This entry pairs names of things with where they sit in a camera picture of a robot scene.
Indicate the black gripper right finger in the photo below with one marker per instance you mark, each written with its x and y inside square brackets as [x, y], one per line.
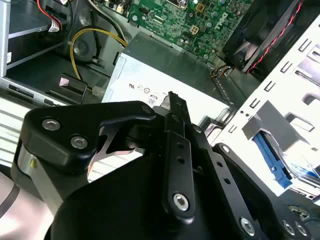
[225, 175]

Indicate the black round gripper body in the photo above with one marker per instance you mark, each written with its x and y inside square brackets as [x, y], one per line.
[112, 212]

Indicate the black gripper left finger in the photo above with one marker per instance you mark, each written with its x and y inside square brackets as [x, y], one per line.
[57, 145]

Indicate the hard disk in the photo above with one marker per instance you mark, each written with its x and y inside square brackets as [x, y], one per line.
[272, 160]

